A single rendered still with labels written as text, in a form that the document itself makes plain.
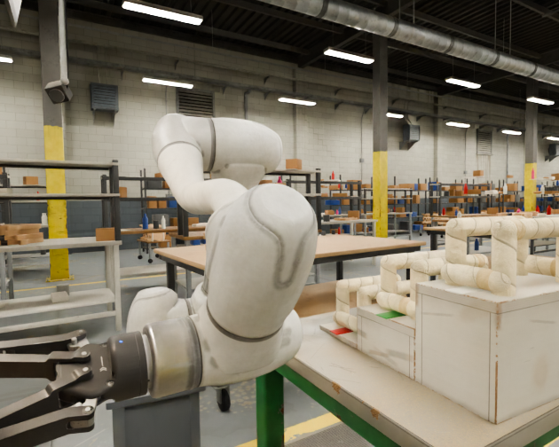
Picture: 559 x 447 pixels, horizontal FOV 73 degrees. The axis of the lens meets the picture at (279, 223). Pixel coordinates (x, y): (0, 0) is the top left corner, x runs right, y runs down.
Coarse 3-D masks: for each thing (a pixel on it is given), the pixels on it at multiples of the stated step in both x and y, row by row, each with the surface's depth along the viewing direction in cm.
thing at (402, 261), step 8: (384, 256) 77; (392, 256) 76; (400, 256) 77; (408, 256) 78; (416, 256) 79; (424, 256) 80; (432, 256) 81; (440, 256) 82; (400, 264) 77; (408, 264) 78
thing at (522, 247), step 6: (522, 240) 68; (528, 240) 69; (516, 246) 69; (522, 246) 68; (528, 246) 69; (516, 252) 69; (522, 252) 68; (516, 258) 69; (522, 258) 69; (516, 264) 69; (522, 264) 69; (516, 270) 69; (522, 270) 69
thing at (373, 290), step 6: (402, 282) 89; (408, 282) 89; (360, 288) 84; (366, 288) 84; (372, 288) 84; (378, 288) 85; (402, 288) 88; (408, 288) 88; (360, 294) 83; (366, 294) 83; (372, 294) 84
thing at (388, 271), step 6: (384, 264) 76; (390, 264) 76; (384, 270) 76; (390, 270) 76; (396, 270) 76; (384, 276) 76; (390, 276) 76; (396, 276) 76; (384, 282) 76; (390, 282) 76; (396, 282) 77; (384, 288) 76; (390, 288) 76; (396, 288) 77
